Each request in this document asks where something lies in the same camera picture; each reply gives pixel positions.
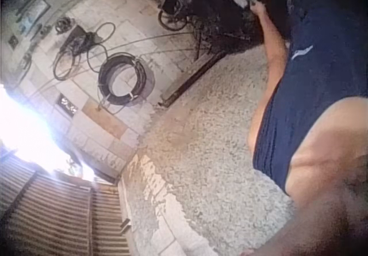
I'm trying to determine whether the large black cable coil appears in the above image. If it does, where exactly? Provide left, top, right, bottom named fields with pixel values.
left=97, top=51, right=156, bottom=108

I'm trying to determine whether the small dark wall switch box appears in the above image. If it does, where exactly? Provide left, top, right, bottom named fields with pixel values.
left=7, top=34, right=20, bottom=49

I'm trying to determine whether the person's left hand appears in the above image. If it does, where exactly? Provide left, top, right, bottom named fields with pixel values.
left=249, top=0, right=267, bottom=17

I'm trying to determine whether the dark heap of machinery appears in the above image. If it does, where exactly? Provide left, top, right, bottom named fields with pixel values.
left=157, top=0, right=291, bottom=62

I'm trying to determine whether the loose black cable loop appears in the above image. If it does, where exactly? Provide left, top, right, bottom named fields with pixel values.
left=52, top=22, right=116, bottom=82

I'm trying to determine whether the black welding machine box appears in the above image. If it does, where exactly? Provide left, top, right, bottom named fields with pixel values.
left=59, top=25, right=97, bottom=53

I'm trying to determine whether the framed wall panel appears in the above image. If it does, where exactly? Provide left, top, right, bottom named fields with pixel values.
left=16, top=0, right=52, bottom=36

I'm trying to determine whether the dark metal beam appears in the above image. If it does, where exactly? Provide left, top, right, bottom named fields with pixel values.
left=157, top=51, right=228, bottom=108

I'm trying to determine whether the long thin grey cable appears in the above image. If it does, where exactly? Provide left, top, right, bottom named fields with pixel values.
left=27, top=30, right=202, bottom=98

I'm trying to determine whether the corrugated metal sheet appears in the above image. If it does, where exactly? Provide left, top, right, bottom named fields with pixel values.
left=0, top=154, right=133, bottom=256

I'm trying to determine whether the small dark wire coil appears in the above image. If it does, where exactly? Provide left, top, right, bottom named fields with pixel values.
left=54, top=16, right=76, bottom=35

